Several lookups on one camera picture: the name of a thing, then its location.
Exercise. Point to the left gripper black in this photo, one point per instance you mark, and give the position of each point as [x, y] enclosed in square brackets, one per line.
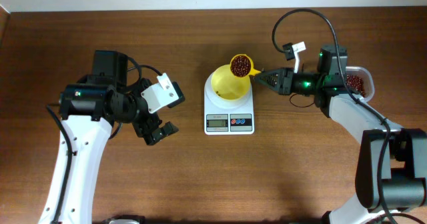
[143, 130]

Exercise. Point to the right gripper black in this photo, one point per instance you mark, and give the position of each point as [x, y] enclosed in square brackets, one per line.
[284, 85]

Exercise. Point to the yellow measuring scoop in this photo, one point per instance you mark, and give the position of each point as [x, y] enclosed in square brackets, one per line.
[242, 65]

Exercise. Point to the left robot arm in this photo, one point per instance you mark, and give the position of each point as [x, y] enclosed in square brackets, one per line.
[91, 112]

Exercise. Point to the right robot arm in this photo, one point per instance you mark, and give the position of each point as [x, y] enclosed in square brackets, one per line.
[391, 172]

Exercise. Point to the pale yellow bowl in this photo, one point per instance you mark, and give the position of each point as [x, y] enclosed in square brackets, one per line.
[227, 86]

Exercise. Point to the white digital kitchen scale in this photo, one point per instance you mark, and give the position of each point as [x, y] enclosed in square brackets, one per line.
[227, 117]

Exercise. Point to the red beans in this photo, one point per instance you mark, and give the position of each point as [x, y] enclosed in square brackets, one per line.
[356, 83]

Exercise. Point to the clear plastic container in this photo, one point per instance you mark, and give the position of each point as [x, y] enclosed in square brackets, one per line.
[365, 75]

